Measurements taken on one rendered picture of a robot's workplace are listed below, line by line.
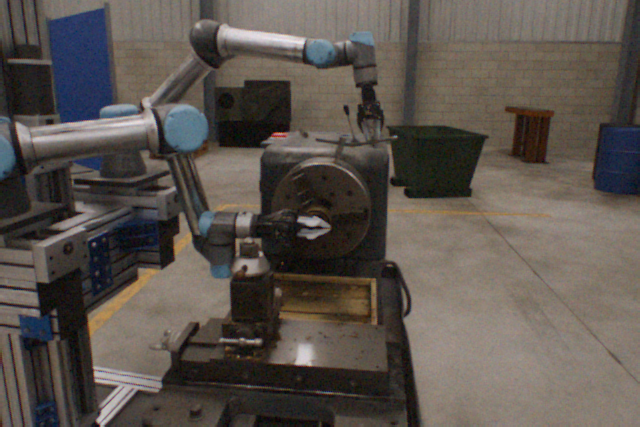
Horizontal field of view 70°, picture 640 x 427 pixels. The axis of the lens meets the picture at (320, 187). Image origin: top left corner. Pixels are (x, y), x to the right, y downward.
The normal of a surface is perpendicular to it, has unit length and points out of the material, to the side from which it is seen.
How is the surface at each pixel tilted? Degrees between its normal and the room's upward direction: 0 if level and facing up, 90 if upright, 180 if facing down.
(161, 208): 90
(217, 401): 0
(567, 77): 90
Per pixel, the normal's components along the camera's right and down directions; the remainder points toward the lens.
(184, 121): 0.65, 0.17
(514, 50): -0.08, 0.22
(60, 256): 0.98, 0.06
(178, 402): 0.01, -0.97
